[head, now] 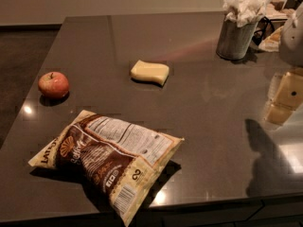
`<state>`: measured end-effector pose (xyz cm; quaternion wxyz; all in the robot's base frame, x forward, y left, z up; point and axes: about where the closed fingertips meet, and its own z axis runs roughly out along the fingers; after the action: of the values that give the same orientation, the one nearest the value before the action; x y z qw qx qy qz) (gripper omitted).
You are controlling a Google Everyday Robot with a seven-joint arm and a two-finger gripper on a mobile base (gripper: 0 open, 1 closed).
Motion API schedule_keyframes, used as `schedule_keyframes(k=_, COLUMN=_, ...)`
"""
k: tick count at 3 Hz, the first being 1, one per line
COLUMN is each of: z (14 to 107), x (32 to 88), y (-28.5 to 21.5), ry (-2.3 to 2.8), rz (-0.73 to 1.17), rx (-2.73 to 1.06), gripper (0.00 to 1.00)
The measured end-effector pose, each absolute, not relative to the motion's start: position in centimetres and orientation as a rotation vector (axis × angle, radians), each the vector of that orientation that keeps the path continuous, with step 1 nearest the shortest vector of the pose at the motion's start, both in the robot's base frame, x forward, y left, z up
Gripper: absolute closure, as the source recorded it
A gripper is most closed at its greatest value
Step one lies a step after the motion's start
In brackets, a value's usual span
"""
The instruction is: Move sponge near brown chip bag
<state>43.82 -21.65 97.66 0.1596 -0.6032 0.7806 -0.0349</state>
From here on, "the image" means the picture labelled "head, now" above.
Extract yellow sponge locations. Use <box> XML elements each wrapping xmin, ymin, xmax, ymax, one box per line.
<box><xmin>131</xmin><ymin>61</ymin><xmax>169</xmax><ymax>86</ymax></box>

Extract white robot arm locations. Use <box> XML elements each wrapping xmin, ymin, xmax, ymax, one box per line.
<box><xmin>279</xmin><ymin>4</ymin><xmax>303</xmax><ymax>67</ymax></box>

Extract brown chip bag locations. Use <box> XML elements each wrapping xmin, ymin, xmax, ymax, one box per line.
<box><xmin>28</xmin><ymin>110</ymin><xmax>183</xmax><ymax>226</ymax></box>

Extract red apple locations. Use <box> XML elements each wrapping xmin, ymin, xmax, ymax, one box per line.
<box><xmin>38</xmin><ymin>72</ymin><xmax>69</xmax><ymax>99</ymax></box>

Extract metal napkin bucket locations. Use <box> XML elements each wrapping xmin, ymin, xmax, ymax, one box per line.
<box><xmin>216</xmin><ymin>20</ymin><xmax>258</xmax><ymax>61</ymax></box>

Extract background clutter on shelf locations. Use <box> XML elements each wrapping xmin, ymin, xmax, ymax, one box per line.
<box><xmin>253</xmin><ymin>0</ymin><xmax>303</xmax><ymax>52</ymax></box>

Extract white crumpled napkins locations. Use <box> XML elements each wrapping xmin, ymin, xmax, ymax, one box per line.
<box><xmin>223</xmin><ymin>0</ymin><xmax>272</xmax><ymax>27</ymax></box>

